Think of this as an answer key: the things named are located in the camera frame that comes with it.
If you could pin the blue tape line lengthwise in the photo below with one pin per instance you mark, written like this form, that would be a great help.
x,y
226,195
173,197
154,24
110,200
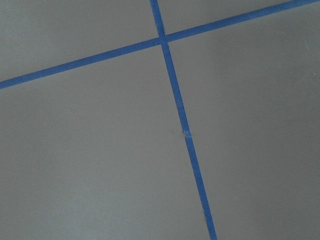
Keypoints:
x,y
183,119

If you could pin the blue tape line crosswise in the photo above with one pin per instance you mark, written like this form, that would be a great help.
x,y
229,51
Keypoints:
x,y
146,44

